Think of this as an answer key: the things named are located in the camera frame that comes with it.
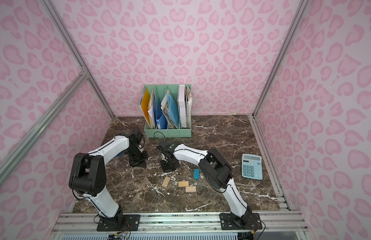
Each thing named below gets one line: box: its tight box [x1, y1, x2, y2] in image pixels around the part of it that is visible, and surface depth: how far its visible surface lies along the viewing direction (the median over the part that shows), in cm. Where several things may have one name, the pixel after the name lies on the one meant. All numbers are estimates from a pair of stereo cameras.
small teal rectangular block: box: [194, 168, 200, 180], surface depth 91 cm
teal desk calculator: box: [241, 153, 263, 181], surface depth 92 cm
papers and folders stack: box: [138, 84, 193, 129], surface depth 100 cm
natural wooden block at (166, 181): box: [161, 176, 171, 188], surface depth 88 cm
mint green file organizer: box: [144, 84, 193, 138], surface depth 103 cm
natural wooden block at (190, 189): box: [185, 186, 197, 193], surface depth 85 cm
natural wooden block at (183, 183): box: [178, 181, 189, 187], surface depth 87 cm
